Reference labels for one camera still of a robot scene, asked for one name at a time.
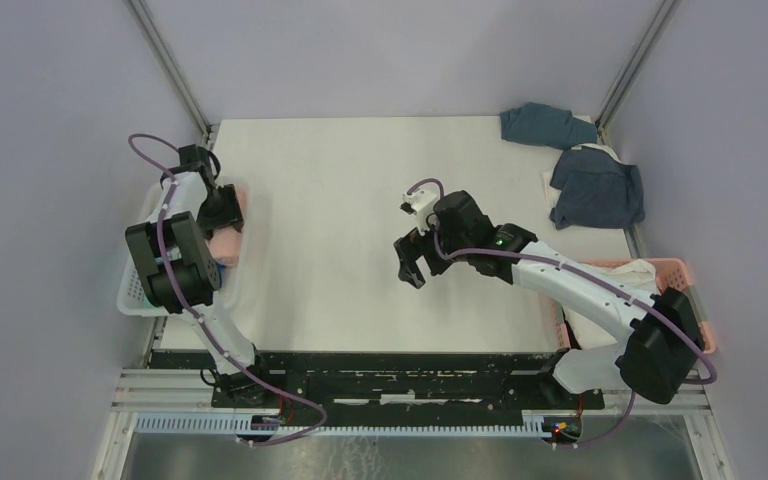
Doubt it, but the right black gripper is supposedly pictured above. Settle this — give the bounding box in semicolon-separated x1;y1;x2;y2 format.
394;216;472;288

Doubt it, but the blue rolled towel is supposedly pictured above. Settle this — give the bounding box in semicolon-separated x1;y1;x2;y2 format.
216;263;226;288

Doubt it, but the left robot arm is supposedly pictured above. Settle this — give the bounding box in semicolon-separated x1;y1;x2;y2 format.
124;144;275;407

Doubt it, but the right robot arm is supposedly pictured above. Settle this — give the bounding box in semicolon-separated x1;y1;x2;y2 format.
394;187;716;408

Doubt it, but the teal blue towel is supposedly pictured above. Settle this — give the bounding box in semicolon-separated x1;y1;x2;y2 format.
499;102;599;150

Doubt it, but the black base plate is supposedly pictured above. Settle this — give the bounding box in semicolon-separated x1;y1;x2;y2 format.
148;351;677;429

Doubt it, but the pink plastic basket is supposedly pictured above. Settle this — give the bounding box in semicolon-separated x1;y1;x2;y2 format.
554;258;716;354

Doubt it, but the pink towel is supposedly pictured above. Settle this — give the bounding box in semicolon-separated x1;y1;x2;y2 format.
207;184;248;267

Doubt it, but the dark blue towel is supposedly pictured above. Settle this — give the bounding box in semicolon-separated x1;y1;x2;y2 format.
548;144;646;230

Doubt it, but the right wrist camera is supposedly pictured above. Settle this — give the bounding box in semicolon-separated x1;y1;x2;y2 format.
400;188;440;236

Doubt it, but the white cable duct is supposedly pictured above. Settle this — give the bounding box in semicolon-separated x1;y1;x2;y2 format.
133;413;550;440

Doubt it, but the white towel in basket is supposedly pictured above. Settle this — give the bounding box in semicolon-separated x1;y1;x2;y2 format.
562;259;660;350

